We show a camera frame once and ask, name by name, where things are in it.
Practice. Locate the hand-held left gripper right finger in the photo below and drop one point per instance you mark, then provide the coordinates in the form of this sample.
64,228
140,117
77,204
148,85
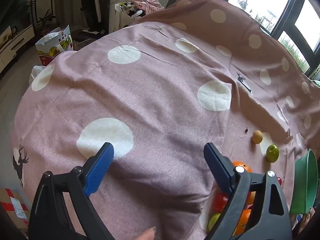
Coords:
216,165

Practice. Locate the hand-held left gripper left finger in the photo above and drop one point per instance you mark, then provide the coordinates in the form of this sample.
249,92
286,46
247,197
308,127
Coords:
101,165

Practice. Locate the orange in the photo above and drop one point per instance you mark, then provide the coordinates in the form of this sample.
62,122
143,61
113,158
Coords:
238,164
243,221

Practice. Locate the tan longan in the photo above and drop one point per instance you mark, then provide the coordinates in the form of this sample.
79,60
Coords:
256,137

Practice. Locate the green bowl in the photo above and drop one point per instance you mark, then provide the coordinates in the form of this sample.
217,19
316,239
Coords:
303,185

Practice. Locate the person's left hand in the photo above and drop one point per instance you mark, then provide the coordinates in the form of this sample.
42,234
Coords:
148,233

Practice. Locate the pink polka-dot cloth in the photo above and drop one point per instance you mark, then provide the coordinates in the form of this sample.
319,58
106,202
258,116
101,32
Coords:
162,92

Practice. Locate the cardboard box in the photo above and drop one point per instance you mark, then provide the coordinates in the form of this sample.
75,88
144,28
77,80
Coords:
12,205

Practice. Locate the white plastic bag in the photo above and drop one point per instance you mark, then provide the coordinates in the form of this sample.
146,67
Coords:
35,71

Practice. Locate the printed paper shopping bag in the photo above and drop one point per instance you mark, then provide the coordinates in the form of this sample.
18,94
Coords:
53,42

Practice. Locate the white printed bag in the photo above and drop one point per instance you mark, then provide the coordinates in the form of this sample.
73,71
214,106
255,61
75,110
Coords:
122,17

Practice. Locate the white cabinet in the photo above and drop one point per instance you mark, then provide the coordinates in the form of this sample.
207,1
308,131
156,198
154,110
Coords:
15,42

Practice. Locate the potted plant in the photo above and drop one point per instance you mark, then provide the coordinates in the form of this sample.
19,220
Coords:
43,23

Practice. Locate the pink crumpled clothes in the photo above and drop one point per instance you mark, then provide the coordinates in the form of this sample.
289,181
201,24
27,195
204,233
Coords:
146,2

